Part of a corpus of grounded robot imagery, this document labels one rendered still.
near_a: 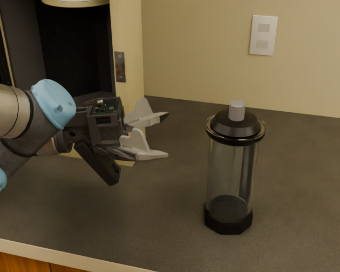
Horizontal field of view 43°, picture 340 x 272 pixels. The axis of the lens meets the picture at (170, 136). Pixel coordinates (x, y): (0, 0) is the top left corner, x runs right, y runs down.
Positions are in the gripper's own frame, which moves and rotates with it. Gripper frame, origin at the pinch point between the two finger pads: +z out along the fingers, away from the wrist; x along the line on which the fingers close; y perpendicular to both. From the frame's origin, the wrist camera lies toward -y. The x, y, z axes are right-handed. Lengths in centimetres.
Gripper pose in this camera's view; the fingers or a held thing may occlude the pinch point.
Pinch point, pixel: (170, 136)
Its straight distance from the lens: 79.9
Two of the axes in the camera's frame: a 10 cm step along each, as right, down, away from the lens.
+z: 10.0, -0.7, -0.4
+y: -0.8, -8.6, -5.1
